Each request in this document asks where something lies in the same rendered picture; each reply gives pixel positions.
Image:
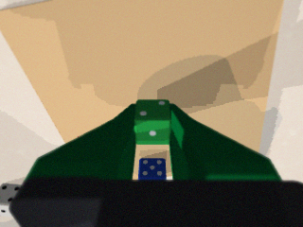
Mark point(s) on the blue dice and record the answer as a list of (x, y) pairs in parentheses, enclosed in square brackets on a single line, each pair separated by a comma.
[(152, 169)]

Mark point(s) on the grey die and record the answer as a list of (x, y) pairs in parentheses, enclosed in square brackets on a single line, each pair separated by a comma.
[(7, 193)]

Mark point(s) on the tan flat mat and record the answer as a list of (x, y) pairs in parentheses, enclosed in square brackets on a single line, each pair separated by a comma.
[(88, 60)]

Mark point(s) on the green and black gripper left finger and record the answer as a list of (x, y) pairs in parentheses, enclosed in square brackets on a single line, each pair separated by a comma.
[(95, 153)]

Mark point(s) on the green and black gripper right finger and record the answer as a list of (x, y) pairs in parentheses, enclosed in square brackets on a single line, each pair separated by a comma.
[(212, 155)]

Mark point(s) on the green die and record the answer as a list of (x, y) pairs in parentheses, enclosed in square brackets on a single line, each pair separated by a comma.
[(152, 122)]

